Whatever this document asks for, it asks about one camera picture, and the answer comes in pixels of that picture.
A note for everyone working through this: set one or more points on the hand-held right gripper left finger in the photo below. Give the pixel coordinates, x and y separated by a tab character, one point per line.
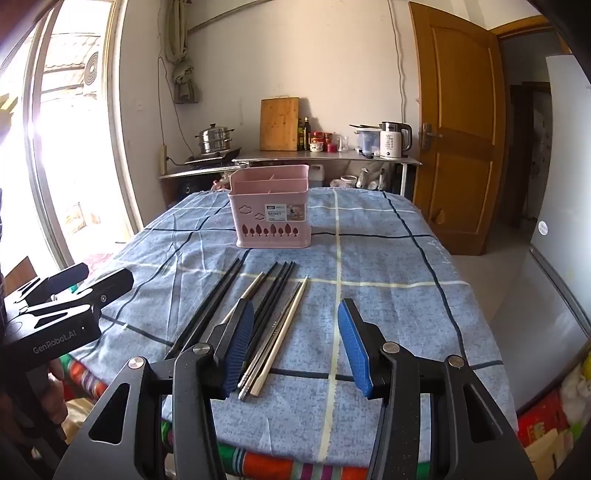
240	341

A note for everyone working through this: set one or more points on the low steel shelf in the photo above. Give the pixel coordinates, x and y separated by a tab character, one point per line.
194	171

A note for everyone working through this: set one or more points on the silver metal chopstick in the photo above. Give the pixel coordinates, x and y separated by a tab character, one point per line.
284	332
263	350
272	344

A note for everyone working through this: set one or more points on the plastic bags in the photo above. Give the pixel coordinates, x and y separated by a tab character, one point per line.
376	177

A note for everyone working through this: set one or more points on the beige power strip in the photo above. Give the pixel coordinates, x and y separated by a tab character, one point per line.
163	159

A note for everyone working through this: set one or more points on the white plastic jug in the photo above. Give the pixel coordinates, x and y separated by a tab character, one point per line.
316	176

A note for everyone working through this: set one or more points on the steel steamer pot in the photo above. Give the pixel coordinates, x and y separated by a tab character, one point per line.
214	138

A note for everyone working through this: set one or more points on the dark oil bottle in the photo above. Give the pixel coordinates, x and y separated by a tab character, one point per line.
306	136
300	136

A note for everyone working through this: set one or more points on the wooden door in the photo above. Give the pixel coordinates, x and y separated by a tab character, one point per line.
461	138

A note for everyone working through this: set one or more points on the blue checked tablecloth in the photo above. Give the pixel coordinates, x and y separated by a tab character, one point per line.
392	277

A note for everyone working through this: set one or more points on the dark utensil on pitcher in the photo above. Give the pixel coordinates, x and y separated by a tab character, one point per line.
362	125

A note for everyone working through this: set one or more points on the white patterned bowl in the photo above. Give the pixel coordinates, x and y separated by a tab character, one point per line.
316	147

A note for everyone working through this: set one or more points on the black chopstick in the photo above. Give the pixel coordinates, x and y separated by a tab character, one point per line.
274	288
268	284
280	290
207	302
217	300

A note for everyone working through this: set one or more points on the pink plastic utensil basket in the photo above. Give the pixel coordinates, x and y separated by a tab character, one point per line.
277	203

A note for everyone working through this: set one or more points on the bamboo cutting board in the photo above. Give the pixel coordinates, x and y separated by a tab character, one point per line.
279	124

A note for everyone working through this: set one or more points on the grey refrigerator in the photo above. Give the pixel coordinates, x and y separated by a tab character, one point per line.
554	277

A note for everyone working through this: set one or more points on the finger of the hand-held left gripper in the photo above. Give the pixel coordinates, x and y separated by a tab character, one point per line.
60	278
108	282

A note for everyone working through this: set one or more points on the black induction cooker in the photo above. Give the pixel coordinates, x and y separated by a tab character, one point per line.
214	157

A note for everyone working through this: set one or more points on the outdoor air conditioner unit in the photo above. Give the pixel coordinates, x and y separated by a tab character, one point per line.
90	69

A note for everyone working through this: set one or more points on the bundled beige curtain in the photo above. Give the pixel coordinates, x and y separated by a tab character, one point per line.
182	69

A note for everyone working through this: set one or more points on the red cardboard box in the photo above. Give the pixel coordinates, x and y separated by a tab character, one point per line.
540	415

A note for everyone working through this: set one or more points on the clear glass cup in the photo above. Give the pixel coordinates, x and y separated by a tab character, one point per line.
343	144

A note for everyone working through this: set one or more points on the steel kitchen table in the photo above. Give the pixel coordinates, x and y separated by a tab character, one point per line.
332	156

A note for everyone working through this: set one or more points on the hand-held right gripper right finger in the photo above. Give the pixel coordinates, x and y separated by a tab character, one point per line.
353	350

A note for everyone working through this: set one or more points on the white ceramic pot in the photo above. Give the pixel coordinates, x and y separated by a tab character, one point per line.
348	181

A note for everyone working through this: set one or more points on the glass sliding door frame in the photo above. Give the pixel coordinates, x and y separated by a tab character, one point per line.
115	138

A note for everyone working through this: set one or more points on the person's left hand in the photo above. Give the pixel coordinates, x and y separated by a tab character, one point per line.
57	383

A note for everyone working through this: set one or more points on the white electric kettle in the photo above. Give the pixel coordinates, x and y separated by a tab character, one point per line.
391	143

